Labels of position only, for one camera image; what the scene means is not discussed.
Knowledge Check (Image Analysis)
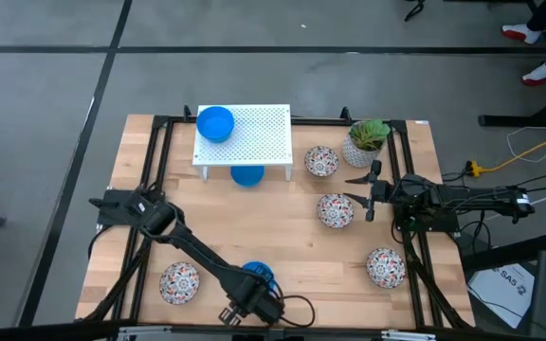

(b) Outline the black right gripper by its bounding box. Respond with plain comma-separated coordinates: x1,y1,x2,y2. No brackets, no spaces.
342,159,397,223

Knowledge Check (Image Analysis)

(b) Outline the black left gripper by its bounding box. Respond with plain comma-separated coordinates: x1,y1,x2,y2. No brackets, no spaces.
218,286,286,328

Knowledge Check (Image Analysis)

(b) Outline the blue plastic mini bowl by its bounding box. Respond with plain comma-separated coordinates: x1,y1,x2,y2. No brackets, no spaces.
197,127,234,145
195,105,236,143
229,165,266,188
241,260,278,297

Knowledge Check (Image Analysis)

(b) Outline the plant in white patterned pot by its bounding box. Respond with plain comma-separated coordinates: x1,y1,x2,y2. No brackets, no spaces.
341,117,391,170

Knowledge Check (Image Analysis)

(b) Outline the white perforated metal shelf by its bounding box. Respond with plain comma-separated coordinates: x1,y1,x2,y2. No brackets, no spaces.
191,103,295,183

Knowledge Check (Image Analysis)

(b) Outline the silver aluminium extrusion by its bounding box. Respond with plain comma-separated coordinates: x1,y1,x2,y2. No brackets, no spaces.
380,330,438,341
116,324,173,341

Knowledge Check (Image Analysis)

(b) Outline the white printed box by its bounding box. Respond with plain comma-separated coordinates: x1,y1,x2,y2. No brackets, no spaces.
466,263,536,331

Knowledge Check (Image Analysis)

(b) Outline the person's white red shoe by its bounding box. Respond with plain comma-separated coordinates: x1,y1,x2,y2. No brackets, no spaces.
520,63,546,87
500,23,545,46

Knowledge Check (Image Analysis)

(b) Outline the person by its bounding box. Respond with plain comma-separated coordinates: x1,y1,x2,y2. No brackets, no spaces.
500,0,546,87

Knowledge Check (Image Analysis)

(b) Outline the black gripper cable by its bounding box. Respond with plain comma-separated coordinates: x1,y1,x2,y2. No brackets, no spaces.
280,294,317,329

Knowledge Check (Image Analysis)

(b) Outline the black aluminium table frame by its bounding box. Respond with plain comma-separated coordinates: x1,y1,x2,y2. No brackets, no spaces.
76,104,476,332

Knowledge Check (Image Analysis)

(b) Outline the yellow power cable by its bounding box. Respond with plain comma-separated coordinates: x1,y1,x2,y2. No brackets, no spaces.
466,125,546,177

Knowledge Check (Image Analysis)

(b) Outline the white cable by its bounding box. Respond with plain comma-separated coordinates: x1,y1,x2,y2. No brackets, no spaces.
506,126,546,165

